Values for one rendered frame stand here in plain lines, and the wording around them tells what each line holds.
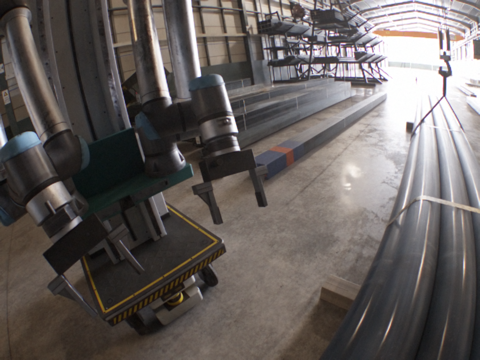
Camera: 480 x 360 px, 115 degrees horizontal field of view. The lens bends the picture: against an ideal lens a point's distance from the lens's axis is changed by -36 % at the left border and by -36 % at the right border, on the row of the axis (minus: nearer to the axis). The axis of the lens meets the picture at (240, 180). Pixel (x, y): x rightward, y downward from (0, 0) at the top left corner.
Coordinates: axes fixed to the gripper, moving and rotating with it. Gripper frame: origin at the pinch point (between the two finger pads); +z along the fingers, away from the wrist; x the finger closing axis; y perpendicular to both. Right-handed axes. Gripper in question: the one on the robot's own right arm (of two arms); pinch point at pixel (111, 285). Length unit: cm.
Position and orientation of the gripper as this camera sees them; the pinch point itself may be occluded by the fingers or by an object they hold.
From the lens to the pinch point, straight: 50.4
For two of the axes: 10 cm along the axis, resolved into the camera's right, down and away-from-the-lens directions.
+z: 5.1, 8.3, 2.3
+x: -5.8, 5.3, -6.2
